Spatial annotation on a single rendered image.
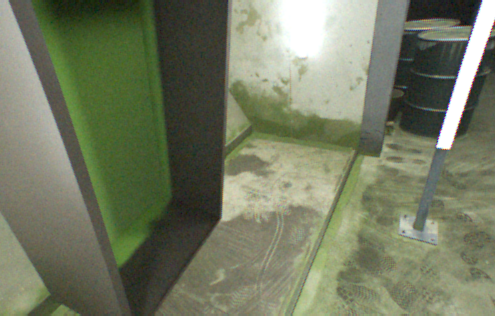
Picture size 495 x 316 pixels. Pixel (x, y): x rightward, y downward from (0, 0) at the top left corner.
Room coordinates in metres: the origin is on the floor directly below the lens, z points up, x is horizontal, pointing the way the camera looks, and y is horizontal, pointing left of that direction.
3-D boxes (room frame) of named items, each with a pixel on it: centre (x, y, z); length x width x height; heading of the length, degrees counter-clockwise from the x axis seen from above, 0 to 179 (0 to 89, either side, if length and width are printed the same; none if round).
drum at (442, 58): (2.49, -1.89, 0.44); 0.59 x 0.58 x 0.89; 162
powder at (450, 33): (2.49, -1.89, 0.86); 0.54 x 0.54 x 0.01
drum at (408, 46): (3.13, -2.00, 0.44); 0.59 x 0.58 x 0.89; 49
